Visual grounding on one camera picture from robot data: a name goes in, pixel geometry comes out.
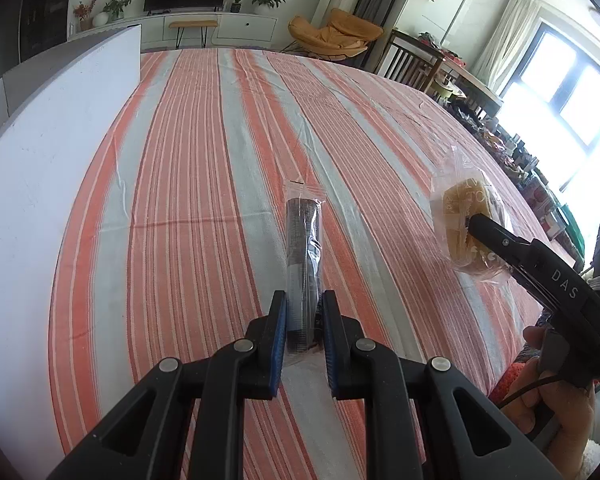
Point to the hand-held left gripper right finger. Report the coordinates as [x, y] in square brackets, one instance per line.
[330, 355]

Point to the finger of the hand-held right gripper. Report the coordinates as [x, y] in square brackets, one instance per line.
[529, 285]
[495, 240]

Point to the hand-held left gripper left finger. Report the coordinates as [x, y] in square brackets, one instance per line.
[279, 350]

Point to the clear bread packet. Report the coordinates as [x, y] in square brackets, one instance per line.
[455, 210]

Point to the dark wafer packet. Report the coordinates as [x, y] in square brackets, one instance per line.
[302, 240]

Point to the white cardboard box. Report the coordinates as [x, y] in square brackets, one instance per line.
[40, 160]

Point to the person's right forearm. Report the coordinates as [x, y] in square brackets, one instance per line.
[562, 460]

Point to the person's right hand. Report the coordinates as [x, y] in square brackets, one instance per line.
[560, 410]

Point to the pile of packaged goods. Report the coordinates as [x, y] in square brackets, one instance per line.
[530, 180]

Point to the green pot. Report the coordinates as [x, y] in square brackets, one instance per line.
[447, 92]

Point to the wooden dining table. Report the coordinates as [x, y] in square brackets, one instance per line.
[472, 82]

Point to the window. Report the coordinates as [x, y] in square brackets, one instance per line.
[575, 90]

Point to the wooden dining chair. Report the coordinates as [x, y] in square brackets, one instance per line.
[407, 60]

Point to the orange striped tablecloth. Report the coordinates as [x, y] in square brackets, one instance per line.
[205, 160]

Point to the white curtain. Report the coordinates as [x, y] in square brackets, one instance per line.
[510, 35]

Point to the orange rocking chair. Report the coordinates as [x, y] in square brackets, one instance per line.
[335, 32]

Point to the white television cabinet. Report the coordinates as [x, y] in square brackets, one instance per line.
[245, 27]

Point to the wooden bench stool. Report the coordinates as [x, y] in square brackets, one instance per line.
[192, 25]

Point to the small dark-pot plant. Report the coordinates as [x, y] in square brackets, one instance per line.
[237, 2]

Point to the plant in round white vase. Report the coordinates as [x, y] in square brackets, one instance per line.
[112, 10]

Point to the red flowers in vase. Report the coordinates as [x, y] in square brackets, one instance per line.
[85, 12]

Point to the black glass cabinet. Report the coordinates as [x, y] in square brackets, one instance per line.
[45, 10]

